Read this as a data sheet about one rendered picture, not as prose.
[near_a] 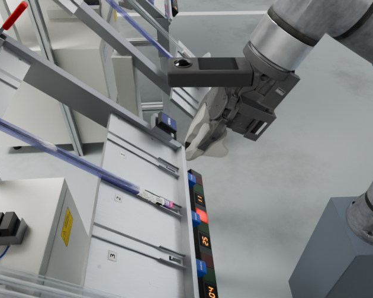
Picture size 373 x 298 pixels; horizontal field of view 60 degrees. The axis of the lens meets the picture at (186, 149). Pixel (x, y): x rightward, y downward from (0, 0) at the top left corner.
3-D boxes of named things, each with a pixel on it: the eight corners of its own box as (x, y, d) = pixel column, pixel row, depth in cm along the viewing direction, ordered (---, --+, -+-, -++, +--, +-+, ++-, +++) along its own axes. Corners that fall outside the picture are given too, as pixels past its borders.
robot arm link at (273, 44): (276, 28, 37) (259, 2, 43) (252, 60, 39) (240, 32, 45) (323, 54, 40) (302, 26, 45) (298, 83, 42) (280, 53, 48)
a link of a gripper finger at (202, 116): (209, 159, 58) (238, 126, 52) (179, 149, 56) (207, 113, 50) (208, 146, 60) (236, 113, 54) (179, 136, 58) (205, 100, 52)
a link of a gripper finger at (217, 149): (213, 178, 54) (244, 139, 49) (182, 169, 52) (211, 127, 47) (210, 166, 57) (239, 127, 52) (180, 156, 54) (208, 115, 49)
